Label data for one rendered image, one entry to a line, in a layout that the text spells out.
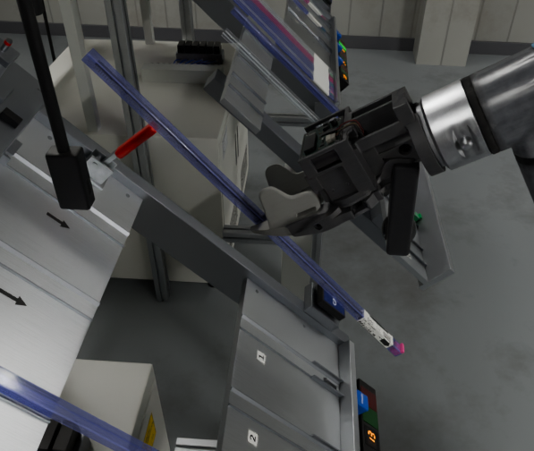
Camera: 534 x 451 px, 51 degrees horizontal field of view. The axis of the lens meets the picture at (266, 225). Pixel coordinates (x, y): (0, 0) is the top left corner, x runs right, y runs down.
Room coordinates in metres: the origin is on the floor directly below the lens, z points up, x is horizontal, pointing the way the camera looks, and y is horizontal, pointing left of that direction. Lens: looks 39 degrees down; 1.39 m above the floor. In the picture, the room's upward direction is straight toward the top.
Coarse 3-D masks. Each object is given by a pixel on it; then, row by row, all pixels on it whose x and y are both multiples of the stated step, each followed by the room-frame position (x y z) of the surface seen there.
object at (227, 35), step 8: (224, 32) 0.87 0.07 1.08; (232, 40) 0.87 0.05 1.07; (240, 40) 0.88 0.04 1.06; (240, 48) 0.87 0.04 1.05; (248, 48) 0.88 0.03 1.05; (248, 56) 0.87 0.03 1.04; (256, 56) 0.88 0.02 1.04; (256, 64) 0.87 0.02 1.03; (264, 64) 0.88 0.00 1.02; (264, 72) 0.86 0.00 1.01; (272, 72) 0.87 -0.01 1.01; (272, 80) 0.86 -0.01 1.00; (280, 80) 0.87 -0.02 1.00; (280, 88) 0.86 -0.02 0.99; (288, 88) 0.87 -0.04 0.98; (288, 96) 0.86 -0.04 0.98; (296, 96) 0.87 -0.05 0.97; (296, 104) 0.86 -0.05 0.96; (304, 104) 0.87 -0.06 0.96; (304, 112) 0.86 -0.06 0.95; (312, 112) 0.87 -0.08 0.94; (312, 120) 0.86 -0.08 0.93; (416, 216) 0.84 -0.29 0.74
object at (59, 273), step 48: (48, 144) 0.55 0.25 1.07; (0, 192) 0.45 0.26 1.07; (48, 192) 0.48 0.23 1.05; (96, 192) 0.52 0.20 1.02; (0, 240) 0.39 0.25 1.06; (48, 240) 0.43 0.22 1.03; (96, 240) 0.46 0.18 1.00; (0, 288) 0.35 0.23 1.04; (48, 288) 0.37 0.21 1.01; (96, 288) 0.40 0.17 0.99; (0, 336) 0.30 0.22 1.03; (48, 336) 0.33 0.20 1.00; (48, 384) 0.28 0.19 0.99; (0, 432) 0.23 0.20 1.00
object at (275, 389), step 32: (256, 288) 0.55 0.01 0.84; (256, 320) 0.49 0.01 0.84; (288, 320) 0.53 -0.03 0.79; (256, 352) 0.44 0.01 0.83; (288, 352) 0.47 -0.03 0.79; (320, 352) 0.51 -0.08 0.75; (256, 384) 0.40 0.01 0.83; (288, 384) 0.42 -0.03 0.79; (320, 384) 0.45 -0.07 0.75; (224, 416) 0.34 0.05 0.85; (256, 416) 0.36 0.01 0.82; (288, 416) 0.38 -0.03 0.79; (320, 416) 0.41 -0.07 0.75; (224, 448) 0.30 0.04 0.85; (256, 448) 0.32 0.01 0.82; (288, 448) 0.34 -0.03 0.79; (320, 448) 0.36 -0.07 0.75
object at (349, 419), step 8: (344, 344) 0.54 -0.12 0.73; (352, 344) 0.54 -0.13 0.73; (344, 352) 0.52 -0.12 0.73; (352, 352) 0.52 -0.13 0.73; (344, 360) 0.51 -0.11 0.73; (352, 360) 0.51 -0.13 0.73; (344, 368) 0.50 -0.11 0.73; (352, 368) 0.49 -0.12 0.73; (344, 376) 0.48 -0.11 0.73; (352, 376) 0.48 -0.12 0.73; (344, 384) 0.47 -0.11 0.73; (352, 384) 0.46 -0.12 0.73; (344, 392) 0.46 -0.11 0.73; (352, 392) 0.45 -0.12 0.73; (344, 400) 0.44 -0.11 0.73; (352, 400) 0.44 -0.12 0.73; (344, 408) 0.43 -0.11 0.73; (352, 408) 0.43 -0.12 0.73; (344, 416) 0.42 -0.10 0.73; (352, 416) 0.41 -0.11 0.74; (344, 424) 0.41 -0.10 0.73; (352, 424) 0.40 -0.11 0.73; (344, 432) 0.40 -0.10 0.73; (352, 432) 0.39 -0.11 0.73; (344, 440) 0.38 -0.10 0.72; (352, 440) 0.38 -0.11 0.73; (344, 448) 0.37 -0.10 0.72; (352, 448) 0.37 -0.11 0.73
